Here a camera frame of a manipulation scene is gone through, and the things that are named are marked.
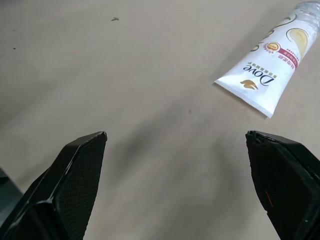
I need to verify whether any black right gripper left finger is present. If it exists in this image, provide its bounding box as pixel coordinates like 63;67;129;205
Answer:
0;130;108;240

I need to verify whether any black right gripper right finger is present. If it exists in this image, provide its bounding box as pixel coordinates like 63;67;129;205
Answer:
245;129;320;240

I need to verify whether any white Dove cream tube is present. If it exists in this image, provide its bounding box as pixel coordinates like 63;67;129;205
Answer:
213;1;320;119

